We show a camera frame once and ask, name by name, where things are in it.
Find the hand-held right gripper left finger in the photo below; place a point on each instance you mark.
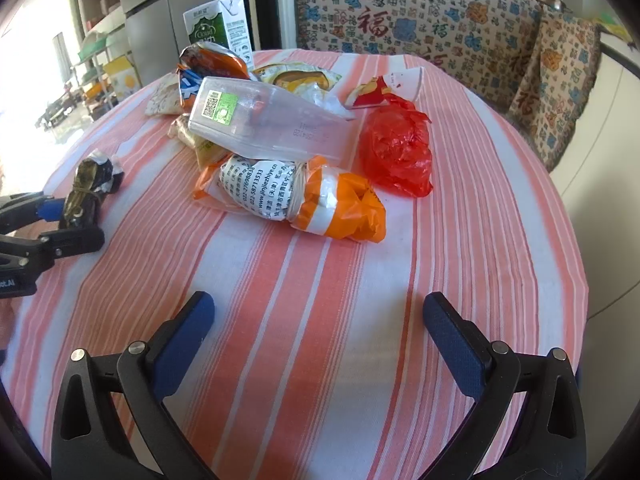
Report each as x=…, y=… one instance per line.
x=182, y=340

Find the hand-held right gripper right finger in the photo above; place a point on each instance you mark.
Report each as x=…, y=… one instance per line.
x=452, y=342

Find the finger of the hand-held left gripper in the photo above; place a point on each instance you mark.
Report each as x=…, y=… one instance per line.
x=50, y=210
x=70, y=242

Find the black and gold wrapper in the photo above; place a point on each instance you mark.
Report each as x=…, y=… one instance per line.
x=87, y=180

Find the beige wrapper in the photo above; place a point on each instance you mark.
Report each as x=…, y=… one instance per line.
x=186, y=134

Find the orange and white bag bundle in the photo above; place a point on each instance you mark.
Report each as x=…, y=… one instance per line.
x=260, y=185

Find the red plastic bag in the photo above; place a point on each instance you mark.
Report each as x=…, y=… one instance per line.
x=395, y=150

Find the orange snack bag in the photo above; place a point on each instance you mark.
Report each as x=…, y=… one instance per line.
x=210, y=62

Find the clear plastic bottle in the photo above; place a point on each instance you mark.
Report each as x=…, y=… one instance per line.
x=260, y=120

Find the red and white paper cup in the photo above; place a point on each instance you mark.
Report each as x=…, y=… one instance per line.
x=395, y=85

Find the metal storage rack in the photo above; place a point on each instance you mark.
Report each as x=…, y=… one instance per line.
x=85, y=75

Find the pink striped tablecloth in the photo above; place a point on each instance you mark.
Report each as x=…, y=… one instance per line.
x=320, y=285

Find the yellow and green cardboard box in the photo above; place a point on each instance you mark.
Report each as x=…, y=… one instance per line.
x=122, y=77

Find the floral paper box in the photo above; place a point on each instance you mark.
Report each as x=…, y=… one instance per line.
x=162, y=100

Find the grey refrigerator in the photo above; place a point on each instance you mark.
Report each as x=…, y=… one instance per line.
x=150, y=25

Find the white cabinet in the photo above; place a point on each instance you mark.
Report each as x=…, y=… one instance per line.
x=605, y=185

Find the green and white milk carton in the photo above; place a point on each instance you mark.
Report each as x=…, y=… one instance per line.
x=220, y=30

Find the yellow crumpled snack packet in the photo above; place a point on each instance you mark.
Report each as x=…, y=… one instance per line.
x=300, y=80

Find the yellow cloth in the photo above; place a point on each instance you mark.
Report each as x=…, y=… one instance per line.
x=615, y=27

